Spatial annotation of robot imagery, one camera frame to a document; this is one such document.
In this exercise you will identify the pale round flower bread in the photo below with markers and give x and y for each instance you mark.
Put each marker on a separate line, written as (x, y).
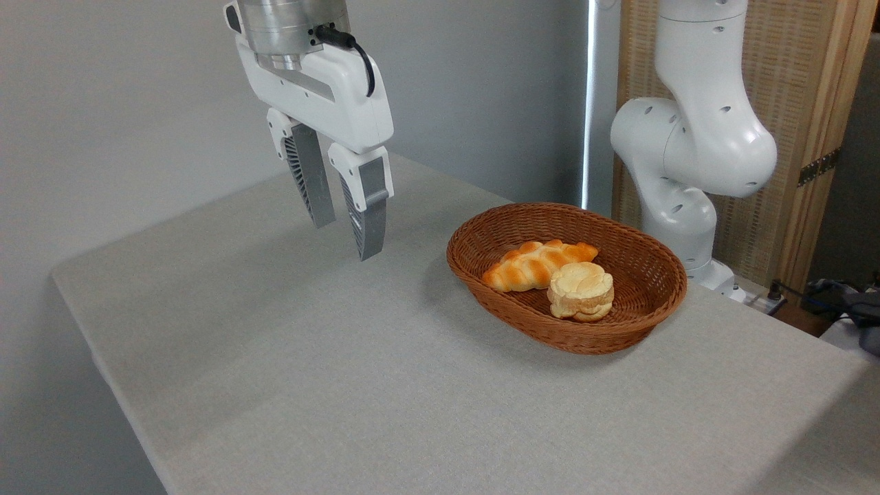
(581, 289)

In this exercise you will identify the orange braided bread loaf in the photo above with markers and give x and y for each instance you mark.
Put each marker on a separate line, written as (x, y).
(529, 267)

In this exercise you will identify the grey fabric table cover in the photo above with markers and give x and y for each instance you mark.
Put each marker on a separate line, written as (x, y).
(412, 440)

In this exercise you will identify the white power strip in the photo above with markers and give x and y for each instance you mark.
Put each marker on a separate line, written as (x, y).
(766, 303)

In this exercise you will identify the dark metal screen hinge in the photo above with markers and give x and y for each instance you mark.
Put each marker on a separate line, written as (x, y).
(818, 167)

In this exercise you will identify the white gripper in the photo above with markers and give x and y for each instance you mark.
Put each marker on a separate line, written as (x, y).
(323, 96)

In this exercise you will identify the wooden framed rattan screen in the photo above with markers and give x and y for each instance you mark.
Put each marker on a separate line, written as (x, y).
(797, 82)

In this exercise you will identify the brown oval wicker basket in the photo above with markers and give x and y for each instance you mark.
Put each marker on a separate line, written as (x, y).
(619, 330)

